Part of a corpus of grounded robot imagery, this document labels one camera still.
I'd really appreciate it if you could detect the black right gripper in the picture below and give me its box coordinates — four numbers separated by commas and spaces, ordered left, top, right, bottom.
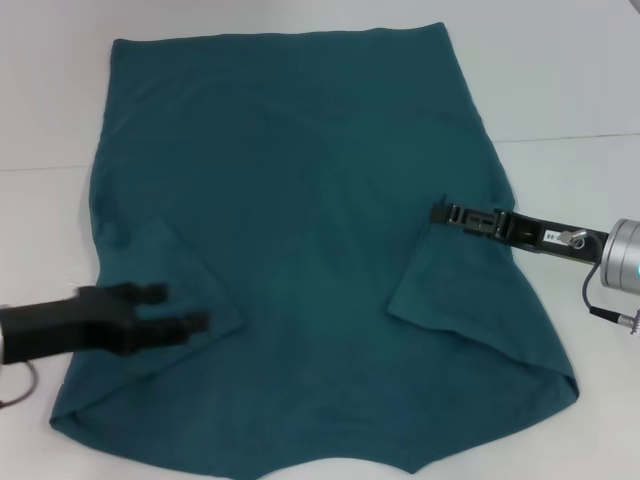
429, 201, 610, 265

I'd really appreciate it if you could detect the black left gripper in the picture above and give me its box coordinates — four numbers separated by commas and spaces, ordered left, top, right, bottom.
0, 281, 212, 364

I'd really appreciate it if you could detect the teal blue shirt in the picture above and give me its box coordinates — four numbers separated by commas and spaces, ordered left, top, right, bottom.
48, 20, 581, 480

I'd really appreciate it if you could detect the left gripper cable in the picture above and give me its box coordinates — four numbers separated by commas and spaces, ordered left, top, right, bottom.
0, 360, 42, 409

